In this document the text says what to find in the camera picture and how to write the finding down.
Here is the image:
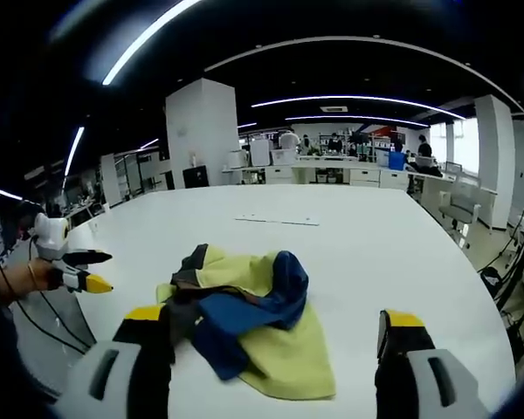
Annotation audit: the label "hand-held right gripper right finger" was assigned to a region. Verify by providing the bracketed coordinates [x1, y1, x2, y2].
[374, 308, 491, 419]

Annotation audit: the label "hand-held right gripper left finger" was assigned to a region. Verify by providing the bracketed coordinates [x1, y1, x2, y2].
[54, 305, 176, 419]

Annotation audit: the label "yellow blue grey garment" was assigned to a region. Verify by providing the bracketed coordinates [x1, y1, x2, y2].
[155, 243, 337, 401]

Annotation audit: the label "person's left hand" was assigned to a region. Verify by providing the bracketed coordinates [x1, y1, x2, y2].
[28, 258, 66, 293]

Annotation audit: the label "black box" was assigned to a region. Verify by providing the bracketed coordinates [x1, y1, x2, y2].
[183, 165, 210, 189]

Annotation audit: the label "grey office chair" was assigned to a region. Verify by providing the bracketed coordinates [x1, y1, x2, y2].
[438, 173, 482, 233]

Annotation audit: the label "white storage box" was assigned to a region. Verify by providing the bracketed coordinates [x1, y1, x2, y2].
[270, 148, 298, 167]

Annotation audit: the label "long ceiling light strip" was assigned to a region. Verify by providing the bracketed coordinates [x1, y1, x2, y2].
[101, 0, 203, 86]

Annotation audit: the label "white counter cabinets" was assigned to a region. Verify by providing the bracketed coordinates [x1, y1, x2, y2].
[239, 157, 410, 189]

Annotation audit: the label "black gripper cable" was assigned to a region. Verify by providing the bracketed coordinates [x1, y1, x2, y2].
[0, 237, 91, 353]

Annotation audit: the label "bundle of black cables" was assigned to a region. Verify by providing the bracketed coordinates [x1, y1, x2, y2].
[478, 187, 524, 319]

